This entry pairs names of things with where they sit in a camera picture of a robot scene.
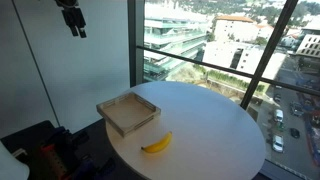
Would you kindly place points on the black orange bar clamp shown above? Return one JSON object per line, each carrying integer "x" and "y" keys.
{"x": 55, "y": 160}

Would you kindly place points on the light wooden tray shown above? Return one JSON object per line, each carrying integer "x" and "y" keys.
{"x": 128, "y": 113}

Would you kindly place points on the white rounded plastic object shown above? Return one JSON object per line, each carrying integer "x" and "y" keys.
{"x": 11, "y": 165}

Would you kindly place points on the yellow banana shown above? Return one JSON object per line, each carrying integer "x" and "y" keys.
{"x": 156, "y": 146}

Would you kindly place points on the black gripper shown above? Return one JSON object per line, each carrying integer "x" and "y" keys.
{"x": 68, "y": 6}

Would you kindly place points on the parked white car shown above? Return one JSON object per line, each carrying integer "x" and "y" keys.
{"x": 277, "y": 143}

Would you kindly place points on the black blue clamp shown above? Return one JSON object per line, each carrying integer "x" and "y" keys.
{"x": 90, "y": 168}

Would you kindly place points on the parked white van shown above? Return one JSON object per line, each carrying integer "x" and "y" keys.
{"x": 278, "y": 115}

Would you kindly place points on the white flat-roof building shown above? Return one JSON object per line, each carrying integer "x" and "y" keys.
{"x": 226, "y": 53}

